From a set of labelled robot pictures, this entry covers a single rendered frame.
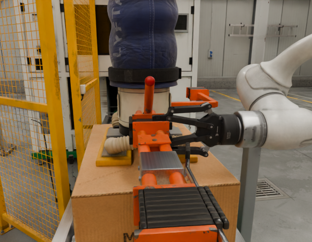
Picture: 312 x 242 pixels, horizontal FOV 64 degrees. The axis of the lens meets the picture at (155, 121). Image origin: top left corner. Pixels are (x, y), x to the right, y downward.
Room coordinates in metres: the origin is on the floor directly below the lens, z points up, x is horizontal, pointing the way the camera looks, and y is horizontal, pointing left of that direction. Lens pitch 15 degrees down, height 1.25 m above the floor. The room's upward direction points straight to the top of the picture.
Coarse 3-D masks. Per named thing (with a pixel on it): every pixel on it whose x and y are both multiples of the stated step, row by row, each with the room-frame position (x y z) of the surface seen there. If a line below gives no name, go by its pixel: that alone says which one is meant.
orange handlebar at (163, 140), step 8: (200, 96) 1.05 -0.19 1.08; (176, 104) 0.87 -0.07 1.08; (184, 104) 0.87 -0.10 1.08; (192, 104) 0.87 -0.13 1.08; (216, 104) 0.89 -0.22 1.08; (136, 112) 0.73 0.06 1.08; (152, 112) 0.71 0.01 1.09; (144, 136) 0.48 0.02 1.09; (152, 136) 0.48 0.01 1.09; (160, 136) 0.48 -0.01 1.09; (168, 136) 0.48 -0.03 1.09; (144, 144) 0.44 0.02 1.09; (152, 144) 0.44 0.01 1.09; (160, 144) 0.46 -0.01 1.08; (168, 144) 0.45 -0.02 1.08; (144, 176) 0.32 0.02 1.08; (152, 176) 0.32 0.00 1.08; (176, 176) 0.32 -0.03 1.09; (144, 184) 0.30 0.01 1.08; (152, 184) 0.29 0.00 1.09
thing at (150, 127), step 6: (132, 114) 0.61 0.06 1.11; (138, 114) 0.61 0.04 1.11; (144, 114) 0.61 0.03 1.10; (150, 114) 0.61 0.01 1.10; (156, 114) 0.61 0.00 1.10; (162, 114) 0.61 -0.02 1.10; (132, 120) 0.60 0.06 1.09; (132, 126) 0.54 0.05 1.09; (138, 126) 0.53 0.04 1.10; (144, 126) 0.53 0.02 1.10; (150, 126) 0.53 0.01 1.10; (156, 126) 0.54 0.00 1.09; (162, 126) 0.54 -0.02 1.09; (168, 126) 0.54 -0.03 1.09; (132, 132) 0.58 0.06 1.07; (150, 132) 0.53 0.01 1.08; (168, 132) 0.54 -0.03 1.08; (132, 138) 0.54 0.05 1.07; (132, 144) 0.54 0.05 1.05
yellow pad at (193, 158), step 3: (174, 126) 0.97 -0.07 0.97; (183, 135) 0.87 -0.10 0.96; (180, 156) 0.68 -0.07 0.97; (183, 156) 0.68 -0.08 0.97; (192, 156) 0.68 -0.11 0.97; (195, 156) 0.68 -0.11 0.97; (180, 159) 0.67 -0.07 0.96; (183, 159) 0.67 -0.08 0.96; (192, 159) 0.67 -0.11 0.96; (195, 159) 0.67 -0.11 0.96; (183, 162) 0.67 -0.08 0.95; (192, 162) 0.67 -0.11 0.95; (195, 162) 0.67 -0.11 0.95
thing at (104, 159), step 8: (112, 128) 0.94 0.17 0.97; (104, 136) 0.85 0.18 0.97; (104, 152) 0.69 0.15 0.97; (120, 152) 0.69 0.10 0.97; (128, 152) 0.70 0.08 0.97; (96, 160) 0.65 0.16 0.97; (104, 160) 0.65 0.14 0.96; (112, 160) 0.65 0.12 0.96; (120, 160) 0.65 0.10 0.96; (128, 160) 0.65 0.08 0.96
